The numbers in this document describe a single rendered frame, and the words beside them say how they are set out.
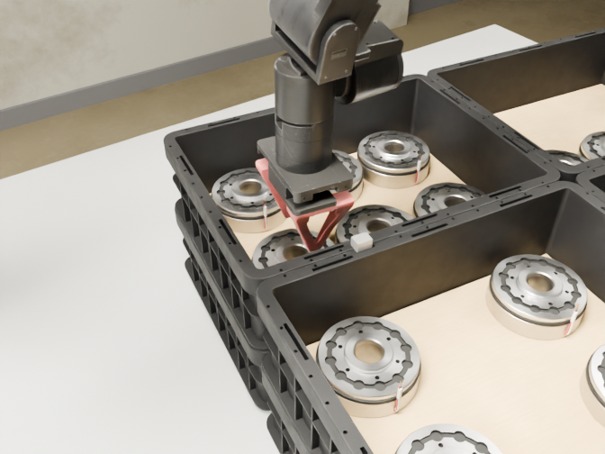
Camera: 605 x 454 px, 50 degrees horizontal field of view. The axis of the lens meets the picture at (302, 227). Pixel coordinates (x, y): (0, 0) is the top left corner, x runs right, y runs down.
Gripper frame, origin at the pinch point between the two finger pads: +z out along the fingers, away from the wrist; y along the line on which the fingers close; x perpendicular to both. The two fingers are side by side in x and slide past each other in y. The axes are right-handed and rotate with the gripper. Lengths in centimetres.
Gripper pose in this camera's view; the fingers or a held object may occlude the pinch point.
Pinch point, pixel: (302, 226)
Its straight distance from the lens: 71.5
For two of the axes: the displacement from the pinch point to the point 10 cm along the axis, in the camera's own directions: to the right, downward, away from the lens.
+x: -9.1, 2.6, -3.3
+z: -0.1, 7.7, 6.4
